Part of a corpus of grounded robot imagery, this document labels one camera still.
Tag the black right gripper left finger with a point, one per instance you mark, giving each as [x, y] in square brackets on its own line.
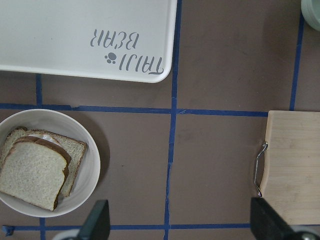
[97, 224]

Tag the bottom toast slice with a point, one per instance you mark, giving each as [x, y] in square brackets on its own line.
[75, 148]

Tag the white round plate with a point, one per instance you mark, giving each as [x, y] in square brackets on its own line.
[89, 169]

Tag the white bread slice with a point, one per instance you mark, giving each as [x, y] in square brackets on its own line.
[35, 171]

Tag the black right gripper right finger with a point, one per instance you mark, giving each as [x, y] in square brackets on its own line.
[266, 224]

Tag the white bear serving tray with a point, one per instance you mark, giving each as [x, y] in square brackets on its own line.
[125, 40]

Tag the fried egg toy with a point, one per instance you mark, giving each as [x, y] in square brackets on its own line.
[46, 137]

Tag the wooden cutting board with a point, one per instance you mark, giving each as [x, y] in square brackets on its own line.
[291, 176]

